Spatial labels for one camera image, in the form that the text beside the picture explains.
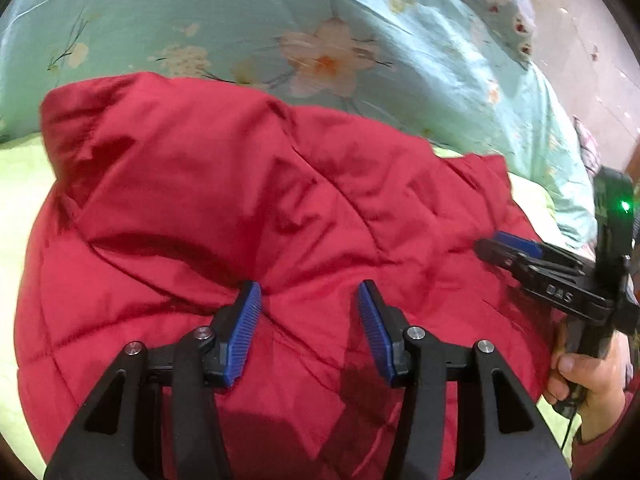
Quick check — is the red quilted puffer jacket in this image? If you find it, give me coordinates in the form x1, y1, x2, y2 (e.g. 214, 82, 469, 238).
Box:
14, 73, 554, 479

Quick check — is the person's right hand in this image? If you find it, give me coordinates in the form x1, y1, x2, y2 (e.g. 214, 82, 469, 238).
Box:
544, 321, 630, 443

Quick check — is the plaid cloth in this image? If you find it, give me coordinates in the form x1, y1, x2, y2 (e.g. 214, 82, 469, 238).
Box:
573, 116, 602, 179

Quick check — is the teal floral duvet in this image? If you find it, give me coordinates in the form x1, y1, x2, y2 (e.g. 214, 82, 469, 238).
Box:
1, 0, 596, 247

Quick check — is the light green bed cover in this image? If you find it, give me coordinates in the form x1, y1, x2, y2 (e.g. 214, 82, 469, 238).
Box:
0, 133, 568, 479

